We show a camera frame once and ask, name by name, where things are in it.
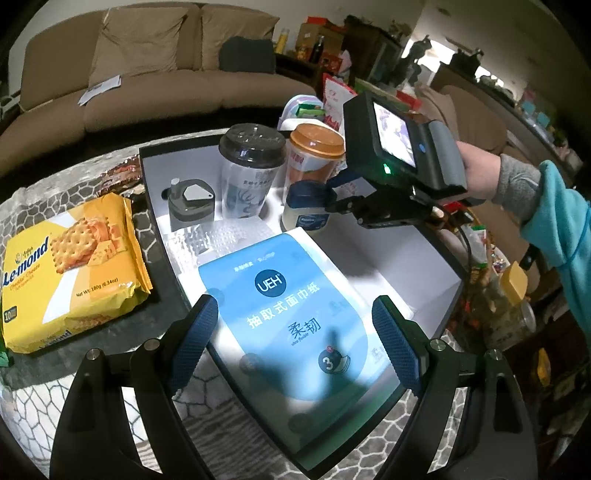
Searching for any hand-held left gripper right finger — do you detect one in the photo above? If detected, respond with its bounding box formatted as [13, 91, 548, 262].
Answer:
[370, 294, 542, 480]

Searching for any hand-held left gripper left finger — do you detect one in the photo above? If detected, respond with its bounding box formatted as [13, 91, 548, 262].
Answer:
[51, 294, 220, 480]

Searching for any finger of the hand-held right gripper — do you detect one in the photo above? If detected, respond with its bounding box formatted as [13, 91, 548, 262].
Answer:
[324, 170, 370, 193]
[324, 194, 371, 217]

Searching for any cup with orange lid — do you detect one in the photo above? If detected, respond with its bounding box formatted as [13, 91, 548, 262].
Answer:
[283, 122, 346, 195]

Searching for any white jar with blue lid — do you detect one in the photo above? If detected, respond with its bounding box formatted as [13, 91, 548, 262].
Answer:
[280, 180, 338, 234]

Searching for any white cardboard box container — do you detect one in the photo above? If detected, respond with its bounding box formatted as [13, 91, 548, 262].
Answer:
[139, 130, 466, 468]

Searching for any clear cup with black lid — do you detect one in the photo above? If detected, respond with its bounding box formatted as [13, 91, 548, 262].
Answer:
[218, 123, 287, 223]

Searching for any blue white tissue pack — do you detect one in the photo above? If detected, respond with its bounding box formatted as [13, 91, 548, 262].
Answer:
[198, 232, 403, 403]

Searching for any person's right forearm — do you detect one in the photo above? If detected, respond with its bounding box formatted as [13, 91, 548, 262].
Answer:
[491, 154, 591, 334]

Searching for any person's right hand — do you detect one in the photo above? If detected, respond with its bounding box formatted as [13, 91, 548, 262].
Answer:
[455, 141, 504, 207]

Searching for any beige armchair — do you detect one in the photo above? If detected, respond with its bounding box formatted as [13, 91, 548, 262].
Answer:
[414, 82, 509, 154]

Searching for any red white plastic bag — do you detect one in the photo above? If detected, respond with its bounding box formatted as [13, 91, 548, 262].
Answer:
[321, 73, 359, 133]

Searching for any dark figurine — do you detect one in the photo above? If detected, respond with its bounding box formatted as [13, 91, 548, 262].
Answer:
[403, 38, 433, 85]

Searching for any dark wooden cabinet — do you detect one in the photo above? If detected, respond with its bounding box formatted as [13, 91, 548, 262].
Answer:
[344, 16, 403, 88]

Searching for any pile of snack packets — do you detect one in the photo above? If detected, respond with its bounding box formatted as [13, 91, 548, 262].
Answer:
[443, 203, 506, 334]

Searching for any plastic jar with yellow lid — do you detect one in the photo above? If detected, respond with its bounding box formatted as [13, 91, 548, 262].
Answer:
[484, 260, 537, 352]

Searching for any dark glass bottle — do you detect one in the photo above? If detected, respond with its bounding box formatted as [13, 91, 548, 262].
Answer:
[308, 34, 327, 65]

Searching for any yellow cracker pack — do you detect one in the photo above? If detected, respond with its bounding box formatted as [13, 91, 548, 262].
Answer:
[0, 193, 154, 355]

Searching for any brown cardboard box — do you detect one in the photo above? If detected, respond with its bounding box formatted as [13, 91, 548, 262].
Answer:
[295, 20, 345, 59]

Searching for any dark grey cushion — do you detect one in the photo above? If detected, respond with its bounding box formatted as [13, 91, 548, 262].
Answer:
[218, 36, 276, 73]

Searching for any brown snack wrapper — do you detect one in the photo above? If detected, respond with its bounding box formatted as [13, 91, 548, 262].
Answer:
[107, 158, 145, 186]

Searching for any beige sofa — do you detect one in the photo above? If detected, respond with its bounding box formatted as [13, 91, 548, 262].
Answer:
[18, 3, 324, 137]

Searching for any white paper sheet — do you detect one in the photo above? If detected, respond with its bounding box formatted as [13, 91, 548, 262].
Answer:
[78, 76, 123, 106]

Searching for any black cable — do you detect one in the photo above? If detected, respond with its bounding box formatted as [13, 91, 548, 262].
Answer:
[455, 220, 479, 278]

